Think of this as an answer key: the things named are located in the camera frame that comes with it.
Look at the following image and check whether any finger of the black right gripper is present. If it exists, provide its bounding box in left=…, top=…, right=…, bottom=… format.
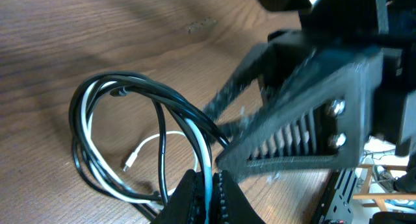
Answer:
left=216, top=51, right=383, bottom=181
left=203, top=43, right=277, bottom=120

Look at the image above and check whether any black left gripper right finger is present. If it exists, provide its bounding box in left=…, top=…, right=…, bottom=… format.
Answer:
left=211, top=171, right=265, bottom=224

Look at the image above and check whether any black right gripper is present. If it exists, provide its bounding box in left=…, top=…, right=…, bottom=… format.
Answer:
left=266, top=0, right=415, bottom=156

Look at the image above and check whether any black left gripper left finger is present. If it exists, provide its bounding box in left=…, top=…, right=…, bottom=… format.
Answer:
left=151, top=169, right=205, bottom=224

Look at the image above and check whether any black usb cable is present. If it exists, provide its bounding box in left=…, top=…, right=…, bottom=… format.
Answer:
left=68, top=71, right=230, bottom=222

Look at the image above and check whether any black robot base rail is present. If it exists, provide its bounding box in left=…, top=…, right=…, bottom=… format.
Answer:
left=311, top=169, right=358, bottom=224

